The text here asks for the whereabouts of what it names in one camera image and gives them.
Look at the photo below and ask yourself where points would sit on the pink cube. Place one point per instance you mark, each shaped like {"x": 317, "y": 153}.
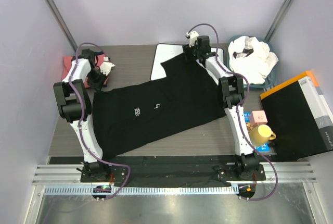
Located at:
{"x": 258, "y": 117}

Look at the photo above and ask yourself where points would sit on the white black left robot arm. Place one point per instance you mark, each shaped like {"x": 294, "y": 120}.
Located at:
{"x": 74, "y": 105}

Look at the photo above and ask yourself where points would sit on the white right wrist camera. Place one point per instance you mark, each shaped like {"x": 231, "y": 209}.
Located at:
{"x": 192, "y": 36}

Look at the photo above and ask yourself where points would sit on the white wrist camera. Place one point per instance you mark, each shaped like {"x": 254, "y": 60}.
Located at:
{"x": 106, "y": 66}
{"x": 192, "y": 36}

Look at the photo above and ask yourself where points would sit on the teal laundry basket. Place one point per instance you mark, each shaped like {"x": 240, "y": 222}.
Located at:
{"x": 270, "y": 78}

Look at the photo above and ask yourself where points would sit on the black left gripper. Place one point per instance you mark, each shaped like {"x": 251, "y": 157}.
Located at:
{"x": 97, "y": 82}

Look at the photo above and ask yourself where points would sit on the white crumpled t-shirts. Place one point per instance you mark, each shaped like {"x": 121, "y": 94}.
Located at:
{"x": 251, "y": 61}

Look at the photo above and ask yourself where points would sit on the yellow mug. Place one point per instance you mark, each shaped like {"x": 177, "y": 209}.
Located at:
{"x": 261, "y": 134}

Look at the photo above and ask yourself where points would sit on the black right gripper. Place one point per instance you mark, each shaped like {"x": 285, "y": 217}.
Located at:
{"x": 189, "y": 52}

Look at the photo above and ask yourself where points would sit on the white tray board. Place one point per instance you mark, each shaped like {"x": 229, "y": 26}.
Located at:
{"x": 163, "y": 53}

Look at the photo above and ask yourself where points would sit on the aluminium rail frame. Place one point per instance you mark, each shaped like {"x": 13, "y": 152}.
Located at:
{"x": 66, "y": 179}

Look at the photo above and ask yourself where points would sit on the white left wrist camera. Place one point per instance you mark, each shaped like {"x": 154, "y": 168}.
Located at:
{"x": 106, "y": 66}

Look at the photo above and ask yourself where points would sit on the black floral print t-shirt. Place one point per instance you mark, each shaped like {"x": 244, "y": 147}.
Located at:
{"x": 130, "y": 117}

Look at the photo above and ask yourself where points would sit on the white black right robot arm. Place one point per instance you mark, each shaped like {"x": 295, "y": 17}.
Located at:
{"x": 231, "y": 94}

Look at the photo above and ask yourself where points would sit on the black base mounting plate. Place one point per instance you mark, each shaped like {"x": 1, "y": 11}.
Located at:
{"x": 177, "y": 171}

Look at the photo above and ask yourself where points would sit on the black orange box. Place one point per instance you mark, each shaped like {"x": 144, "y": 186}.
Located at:
{"x": 298, "y": 113}

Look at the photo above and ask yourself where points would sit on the folded coral pink t-shirt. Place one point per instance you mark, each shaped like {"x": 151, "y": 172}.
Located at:
{"x": 65, "y": 70}

